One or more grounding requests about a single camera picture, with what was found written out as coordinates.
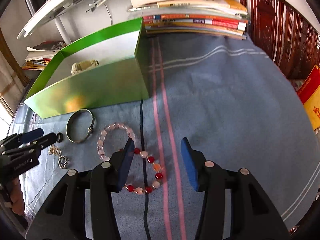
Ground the gold chain link bracelet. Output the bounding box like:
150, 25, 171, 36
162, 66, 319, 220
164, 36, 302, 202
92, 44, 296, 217
48, 144, 62, 156

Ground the small crystal bead ring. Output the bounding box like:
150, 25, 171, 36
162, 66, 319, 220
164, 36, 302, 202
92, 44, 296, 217
57, 155, 71, 170

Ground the pink and red bead bracelet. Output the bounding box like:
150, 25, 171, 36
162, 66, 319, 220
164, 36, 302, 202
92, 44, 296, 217
96, 122, 164, 195

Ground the silver bangle bracelet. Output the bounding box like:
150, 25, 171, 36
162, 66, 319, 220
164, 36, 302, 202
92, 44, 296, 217
65, 108, 97, 144

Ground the person's left hand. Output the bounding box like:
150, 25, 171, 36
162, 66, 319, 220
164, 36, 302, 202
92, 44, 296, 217
10, 178, 25, 216

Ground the beige curtain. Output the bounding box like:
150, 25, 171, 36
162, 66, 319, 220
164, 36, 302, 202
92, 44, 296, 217
0, 31, 30, 118

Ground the blue striped bed sheet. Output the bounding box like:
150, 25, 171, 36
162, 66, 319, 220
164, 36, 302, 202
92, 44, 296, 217
1, 33, 319, 239

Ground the left stack of books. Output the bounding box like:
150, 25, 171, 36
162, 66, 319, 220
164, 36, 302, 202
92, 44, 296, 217
22, 41, 67, 71

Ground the stack of books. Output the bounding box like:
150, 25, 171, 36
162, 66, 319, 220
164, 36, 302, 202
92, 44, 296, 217
128, 0, 249, 40
22, 41, 67, 71

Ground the cream white wristwatch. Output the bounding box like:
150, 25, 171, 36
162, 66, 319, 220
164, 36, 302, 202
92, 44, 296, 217
71, 60, 99, 75

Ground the green cardboard box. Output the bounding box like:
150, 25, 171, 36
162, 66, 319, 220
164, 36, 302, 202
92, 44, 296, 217
25, 18, 150, 118

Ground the red yellow box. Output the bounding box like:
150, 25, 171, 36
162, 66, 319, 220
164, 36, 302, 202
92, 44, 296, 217
297, 65, 320, 130

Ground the white bedside desk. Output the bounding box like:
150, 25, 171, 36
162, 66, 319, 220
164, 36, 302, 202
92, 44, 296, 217
16, 0, 141, 46

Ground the dark red wooden headboard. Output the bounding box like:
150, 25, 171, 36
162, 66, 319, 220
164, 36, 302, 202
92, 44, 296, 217
240, 0, 319, 80

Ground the right stack of books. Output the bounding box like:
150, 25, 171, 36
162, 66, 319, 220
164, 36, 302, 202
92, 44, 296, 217
128, 0, 249, 40

